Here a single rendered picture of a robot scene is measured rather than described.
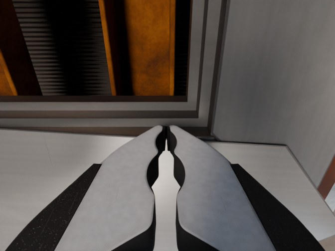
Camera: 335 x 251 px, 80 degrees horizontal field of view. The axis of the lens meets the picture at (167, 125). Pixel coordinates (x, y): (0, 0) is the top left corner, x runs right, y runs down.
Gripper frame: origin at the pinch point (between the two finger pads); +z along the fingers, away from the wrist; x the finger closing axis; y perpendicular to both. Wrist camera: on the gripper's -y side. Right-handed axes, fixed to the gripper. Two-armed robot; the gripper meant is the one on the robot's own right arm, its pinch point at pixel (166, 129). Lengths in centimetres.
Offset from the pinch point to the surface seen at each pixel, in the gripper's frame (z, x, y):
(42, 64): 31.2, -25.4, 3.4
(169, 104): 3.4, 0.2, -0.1
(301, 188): 0.6, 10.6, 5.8
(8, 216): 0.7, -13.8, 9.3
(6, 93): 18.1, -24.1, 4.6
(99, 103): 3.4, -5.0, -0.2
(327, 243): 86, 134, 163
